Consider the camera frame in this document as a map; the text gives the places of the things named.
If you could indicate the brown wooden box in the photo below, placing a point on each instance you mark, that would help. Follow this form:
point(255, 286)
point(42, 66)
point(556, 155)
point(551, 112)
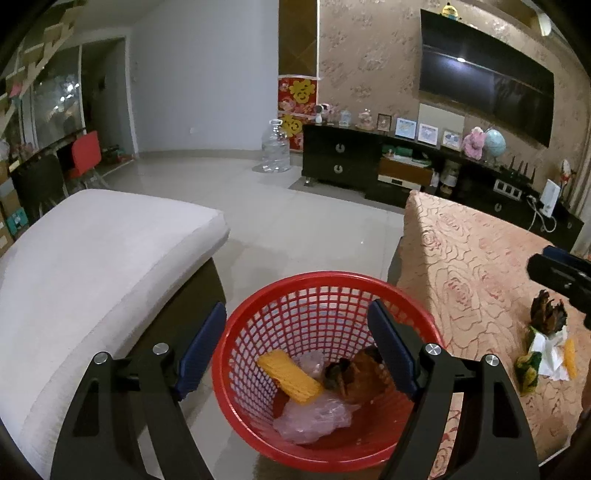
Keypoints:
point(404, 170)

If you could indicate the glass sliding door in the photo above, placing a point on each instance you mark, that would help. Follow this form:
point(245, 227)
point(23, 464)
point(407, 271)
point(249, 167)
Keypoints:
point(57, 97)

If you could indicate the teal box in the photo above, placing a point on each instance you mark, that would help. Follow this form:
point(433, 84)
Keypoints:
point(17, 219)

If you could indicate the small yellow corn piece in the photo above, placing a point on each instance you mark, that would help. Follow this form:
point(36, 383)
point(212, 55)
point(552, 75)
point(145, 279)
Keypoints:
point(570, 357)

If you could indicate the white modem box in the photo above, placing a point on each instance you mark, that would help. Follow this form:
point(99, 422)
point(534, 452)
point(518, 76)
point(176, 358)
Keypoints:
point(550, 197)

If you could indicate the white cushioned sofa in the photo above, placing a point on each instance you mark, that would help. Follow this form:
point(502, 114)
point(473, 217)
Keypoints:
point(101, 267)

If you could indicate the white board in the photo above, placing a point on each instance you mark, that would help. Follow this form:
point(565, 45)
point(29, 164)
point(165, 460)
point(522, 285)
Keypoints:
point(441, 113)

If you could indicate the black chair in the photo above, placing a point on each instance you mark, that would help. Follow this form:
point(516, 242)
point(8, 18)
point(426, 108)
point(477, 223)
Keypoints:
point(37, 184)

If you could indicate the blue picture frame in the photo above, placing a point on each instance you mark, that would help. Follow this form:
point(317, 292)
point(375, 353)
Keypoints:
point(405, 128)

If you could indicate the rose print covered table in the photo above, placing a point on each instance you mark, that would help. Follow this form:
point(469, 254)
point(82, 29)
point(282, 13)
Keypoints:
point(461, 258)

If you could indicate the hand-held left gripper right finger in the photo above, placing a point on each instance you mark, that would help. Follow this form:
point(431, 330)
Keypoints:
point(392, 350)

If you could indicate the white wooden stair shelf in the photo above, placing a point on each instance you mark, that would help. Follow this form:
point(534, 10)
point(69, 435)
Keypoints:
point(41, 50)

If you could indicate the small white robot toy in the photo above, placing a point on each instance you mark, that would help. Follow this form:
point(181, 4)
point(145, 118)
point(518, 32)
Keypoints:
point(319, 113)

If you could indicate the glass dome ornament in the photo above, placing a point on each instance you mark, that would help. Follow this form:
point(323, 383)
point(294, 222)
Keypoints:
point(364, 119)

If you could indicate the black wall television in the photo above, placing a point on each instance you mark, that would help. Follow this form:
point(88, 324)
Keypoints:
point(485, 78)

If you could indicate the small blue figurine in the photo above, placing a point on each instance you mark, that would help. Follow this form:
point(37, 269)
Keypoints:
point(345, 118)

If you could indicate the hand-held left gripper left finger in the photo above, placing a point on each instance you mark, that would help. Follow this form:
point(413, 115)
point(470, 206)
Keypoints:
point(203, 350)

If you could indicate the light blue globe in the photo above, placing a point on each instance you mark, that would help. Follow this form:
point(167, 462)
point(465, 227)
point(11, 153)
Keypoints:
point(495, 144)

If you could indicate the clear plastic bag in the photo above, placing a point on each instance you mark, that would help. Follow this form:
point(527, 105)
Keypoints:
point(314, 420)

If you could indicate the light wood picture frame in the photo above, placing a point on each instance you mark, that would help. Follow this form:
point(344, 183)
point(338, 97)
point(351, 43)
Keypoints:
point(451, 139)

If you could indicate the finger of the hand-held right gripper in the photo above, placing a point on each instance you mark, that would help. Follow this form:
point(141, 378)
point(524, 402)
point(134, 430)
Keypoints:
point(570, 258)
point(558, 274)

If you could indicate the red festive wall poster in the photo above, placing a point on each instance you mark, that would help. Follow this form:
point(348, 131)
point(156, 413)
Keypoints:
point(298, 99)

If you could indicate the small clear plastic wrap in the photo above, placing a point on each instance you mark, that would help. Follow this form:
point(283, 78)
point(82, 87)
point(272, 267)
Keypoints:
point(314, 367)

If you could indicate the green plastic wrapper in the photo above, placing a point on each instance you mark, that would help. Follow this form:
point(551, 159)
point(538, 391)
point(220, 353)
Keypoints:
point(526, 364)

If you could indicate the pink plush toy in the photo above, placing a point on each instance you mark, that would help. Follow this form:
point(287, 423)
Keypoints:
point(473, 143)

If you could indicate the clear large water bottle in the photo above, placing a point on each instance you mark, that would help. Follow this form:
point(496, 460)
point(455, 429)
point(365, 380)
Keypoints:
point(276, 150)

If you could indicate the red and white ornament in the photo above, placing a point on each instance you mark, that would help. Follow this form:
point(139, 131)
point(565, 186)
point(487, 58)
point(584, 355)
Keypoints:
point(567, 177)

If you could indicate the small dark picture frame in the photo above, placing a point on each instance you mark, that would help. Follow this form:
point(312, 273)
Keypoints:
point(383, 122)

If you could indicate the white tissue paper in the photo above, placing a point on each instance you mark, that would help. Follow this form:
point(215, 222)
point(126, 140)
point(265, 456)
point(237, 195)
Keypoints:
point(551, 355)

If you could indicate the white picture frame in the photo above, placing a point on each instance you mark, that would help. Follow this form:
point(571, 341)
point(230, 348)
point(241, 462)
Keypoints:
point(428, 133)

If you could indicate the yellow toy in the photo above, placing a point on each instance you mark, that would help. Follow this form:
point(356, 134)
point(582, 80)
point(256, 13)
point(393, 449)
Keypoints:
point(451, 10)

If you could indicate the red plastic mesh basket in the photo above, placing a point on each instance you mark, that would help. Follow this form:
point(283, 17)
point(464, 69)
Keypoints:
point(351, 443)

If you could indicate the green packets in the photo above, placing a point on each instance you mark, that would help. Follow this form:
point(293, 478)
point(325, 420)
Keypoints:
point(401, 151)

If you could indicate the stack of cardboard boxes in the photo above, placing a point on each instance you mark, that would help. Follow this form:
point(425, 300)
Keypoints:
point(9, 207)

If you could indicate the black antenna router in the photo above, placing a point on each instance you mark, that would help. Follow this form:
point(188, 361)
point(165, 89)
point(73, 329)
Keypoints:
point(519, 176)

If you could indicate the red chair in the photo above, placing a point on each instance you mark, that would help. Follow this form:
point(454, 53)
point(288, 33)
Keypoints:
point(85, 152)

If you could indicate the black television cabinet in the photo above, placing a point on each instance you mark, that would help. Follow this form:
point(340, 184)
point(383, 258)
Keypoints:
point(341, 157)

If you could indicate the white socket panel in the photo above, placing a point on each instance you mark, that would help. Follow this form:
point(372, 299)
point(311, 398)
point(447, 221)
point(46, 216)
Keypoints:
point(508, 188)

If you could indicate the dark brown scrap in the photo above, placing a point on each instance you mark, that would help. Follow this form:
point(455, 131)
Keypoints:
point(337, 376)
point(549, 314)

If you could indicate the orange brown dried peel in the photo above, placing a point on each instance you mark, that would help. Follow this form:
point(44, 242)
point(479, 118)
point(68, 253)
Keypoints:
point(364, 378)

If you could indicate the yellow corn cob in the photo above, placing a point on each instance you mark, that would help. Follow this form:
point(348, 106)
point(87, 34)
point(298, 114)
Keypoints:
point(291, 376)

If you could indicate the pink figurine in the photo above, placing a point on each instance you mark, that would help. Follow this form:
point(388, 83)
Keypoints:
point(330, 113)

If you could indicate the white canister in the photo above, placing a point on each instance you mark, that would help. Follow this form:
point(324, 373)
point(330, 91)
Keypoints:
point(449, 177)

